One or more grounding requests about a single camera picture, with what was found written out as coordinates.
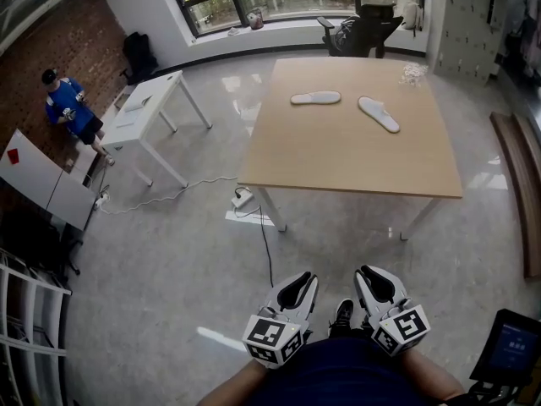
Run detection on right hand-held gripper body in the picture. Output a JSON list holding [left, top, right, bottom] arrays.
[[361, 297, 431, 358]]

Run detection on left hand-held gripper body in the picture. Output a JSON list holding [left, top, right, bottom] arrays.
[[242, 306, 313, 370]]

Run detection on white slipper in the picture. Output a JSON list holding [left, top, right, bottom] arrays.
[[289, 90, 342, 107], [124, 95, 153, 112], [358, 96, 402, 134]]

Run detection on person's right forearm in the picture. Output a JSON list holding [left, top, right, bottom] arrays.
[[396, 347, 466, 406]]

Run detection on person's left forearm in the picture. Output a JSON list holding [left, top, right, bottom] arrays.
[[206, 358, 271, 406]]

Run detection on person's black shoe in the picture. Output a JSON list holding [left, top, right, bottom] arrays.
[[328, 298, 355, 340]]

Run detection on person's navy shirt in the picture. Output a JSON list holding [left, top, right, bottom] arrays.
[[253, 337, 428, 406]]

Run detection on black tablet screen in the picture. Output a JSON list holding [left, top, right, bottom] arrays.
[[468, 309, 541, 382]]

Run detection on wooden table with white legs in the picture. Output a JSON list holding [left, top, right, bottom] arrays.
[[237, 56, 465, 242]]

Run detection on brown wooden planks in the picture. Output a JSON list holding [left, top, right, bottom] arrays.
[[489, 111, 541, 279]]

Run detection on white desk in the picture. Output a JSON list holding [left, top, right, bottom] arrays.
[[100, 69, 212, 188]]

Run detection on clear plastic bag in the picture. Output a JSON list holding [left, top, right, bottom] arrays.
[[398, 62, 428, 87]]

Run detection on black swivel chair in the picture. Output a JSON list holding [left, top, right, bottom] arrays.
[[37, 222, 85, 277]]

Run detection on white shelf rack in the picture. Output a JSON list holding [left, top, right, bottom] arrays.
[[0, 247, 73, 406]]

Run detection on black office chair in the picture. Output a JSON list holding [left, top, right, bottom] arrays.
[[316, 3, 405, 59]]

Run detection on grey folding table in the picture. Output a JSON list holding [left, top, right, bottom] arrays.
[[0, 128, 97, 231]]

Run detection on white bag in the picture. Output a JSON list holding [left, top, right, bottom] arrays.
[[395, 0, 425, 37]]

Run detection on grey locker cabinet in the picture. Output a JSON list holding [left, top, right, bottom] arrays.
[[433, 0, 515, 86]]

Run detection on black chair with backpack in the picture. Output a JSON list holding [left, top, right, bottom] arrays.
[[120, 31, 160, 86]]

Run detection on clothes rack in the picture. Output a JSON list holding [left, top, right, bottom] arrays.
[[505, 0, 541, 80]]

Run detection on black floor cable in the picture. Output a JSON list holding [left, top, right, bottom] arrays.
[[257, 204, 276, 289]]

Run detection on white floor cable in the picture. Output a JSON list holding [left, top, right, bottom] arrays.
[[101, 175, 240, 216]]

